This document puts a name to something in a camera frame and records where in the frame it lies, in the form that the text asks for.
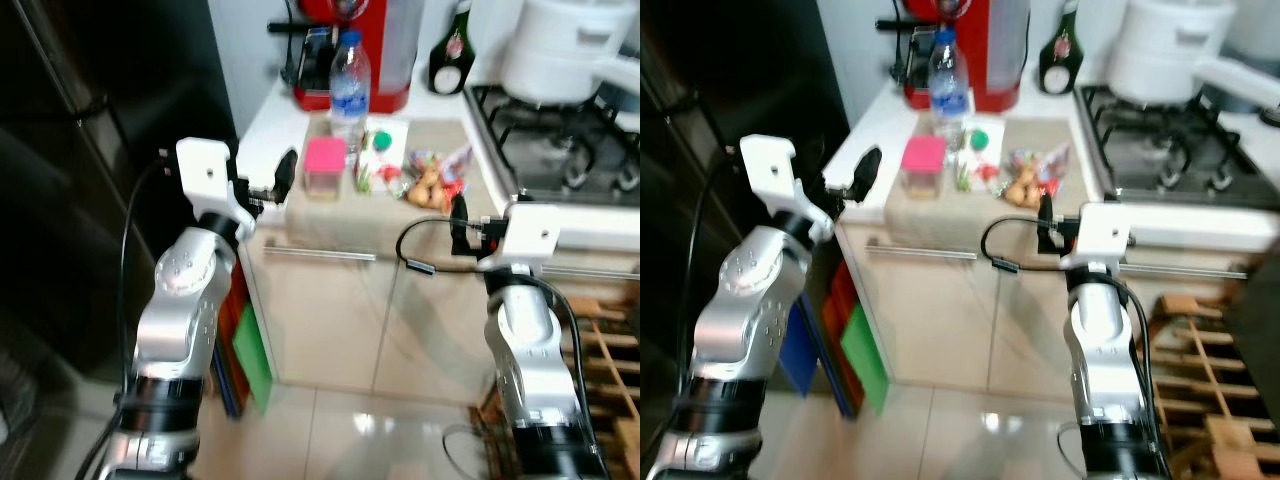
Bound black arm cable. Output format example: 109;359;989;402
397;218;501;277
980;218;1066;273
75;150;181;480
642;155;746;461

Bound metal cabinet handle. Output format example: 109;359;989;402
866;244;978;261
545;264;641;281
1130;262;1251;279
265;247;378;264

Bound gas stove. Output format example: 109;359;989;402
465;85;641;206
1075;85;1280;211

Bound red countertop appliance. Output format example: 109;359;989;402
268;0;426;114
878;0;1031;113

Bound dark glass bottle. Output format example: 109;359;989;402
430;0;479;96
1038;0;1081;96

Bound blue board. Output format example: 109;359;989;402
778;300;831;399
210;340;241;416

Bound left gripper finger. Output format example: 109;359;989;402
850;145;883;206
270;148;300;208

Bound colourful snack bag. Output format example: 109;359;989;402
1005;145;1071;209
405;145;473;213

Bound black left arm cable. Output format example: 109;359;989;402
75;150;181;480
642;155;746;461

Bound green board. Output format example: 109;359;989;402
840;305;893;416
232;305;274;413

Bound beige kitchen cabinet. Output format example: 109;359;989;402
240;228;641;401
835;225;1261;401

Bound dark tall appliance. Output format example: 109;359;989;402
0;0;246;401
640;0;831;401

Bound clear plastic water bottle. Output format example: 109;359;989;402
330;30;371;151
930;28;969;151

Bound red board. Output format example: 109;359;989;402
820;262;861;411
222;265;251;401

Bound red lidded clear container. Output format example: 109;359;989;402
900;137;946;199
303;138;348;201

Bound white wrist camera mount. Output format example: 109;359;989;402
175;137;253;239
1058;202;1134;271
740;134;833;241
476;203;562;273

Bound beige cloth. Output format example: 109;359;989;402
285;115;521;256

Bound white carton with green cap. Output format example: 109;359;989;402
355;120;411;196
955;120;1006;191

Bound white cooking pot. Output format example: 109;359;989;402
500;0;641;106
1108;0;1280;111

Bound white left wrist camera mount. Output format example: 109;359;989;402
740;134;833;241
175;137;253;239

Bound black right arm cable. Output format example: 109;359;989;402
980;218;1066;273
397;218;501;277

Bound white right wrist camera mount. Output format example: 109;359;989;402
1058;202;1134;271
476;203;562;273

